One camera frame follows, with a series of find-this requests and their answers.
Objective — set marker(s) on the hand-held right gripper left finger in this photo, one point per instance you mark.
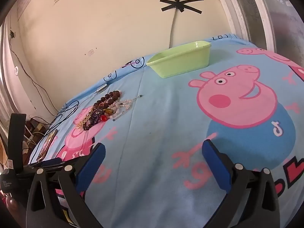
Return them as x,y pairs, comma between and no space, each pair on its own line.
91,168

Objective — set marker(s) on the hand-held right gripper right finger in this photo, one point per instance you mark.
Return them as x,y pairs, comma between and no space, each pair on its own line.
216,166

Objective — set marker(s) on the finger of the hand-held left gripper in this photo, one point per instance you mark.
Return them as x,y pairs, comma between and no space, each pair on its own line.
53,160

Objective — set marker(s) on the amber green charm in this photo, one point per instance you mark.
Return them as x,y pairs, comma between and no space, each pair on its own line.
109,111

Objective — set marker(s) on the silver pin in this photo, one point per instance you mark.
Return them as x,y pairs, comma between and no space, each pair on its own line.
140,96

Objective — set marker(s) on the green plastic basin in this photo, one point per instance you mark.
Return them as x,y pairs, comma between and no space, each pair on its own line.
180,61

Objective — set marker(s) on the person's left hand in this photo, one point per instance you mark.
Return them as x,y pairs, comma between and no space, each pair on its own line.
13,206

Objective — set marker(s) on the dark smartphone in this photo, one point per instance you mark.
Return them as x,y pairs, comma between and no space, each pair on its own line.
47,144

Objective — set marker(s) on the light curtain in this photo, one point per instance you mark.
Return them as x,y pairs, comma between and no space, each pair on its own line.
4,80

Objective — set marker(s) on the blue cartoon pig printed blanket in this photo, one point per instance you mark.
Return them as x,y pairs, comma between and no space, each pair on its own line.
154,123

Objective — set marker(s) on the small white device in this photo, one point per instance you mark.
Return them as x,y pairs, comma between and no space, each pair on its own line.
101,89

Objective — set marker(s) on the white framed window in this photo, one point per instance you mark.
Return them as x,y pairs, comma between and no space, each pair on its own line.
242,11

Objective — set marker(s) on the black tape cross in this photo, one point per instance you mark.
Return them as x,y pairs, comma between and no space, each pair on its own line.
180,4

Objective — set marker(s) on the round white wall fitting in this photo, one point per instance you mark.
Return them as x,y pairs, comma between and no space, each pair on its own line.
16,70

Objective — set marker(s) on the small wall sticker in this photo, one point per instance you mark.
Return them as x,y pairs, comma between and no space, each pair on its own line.
90,52

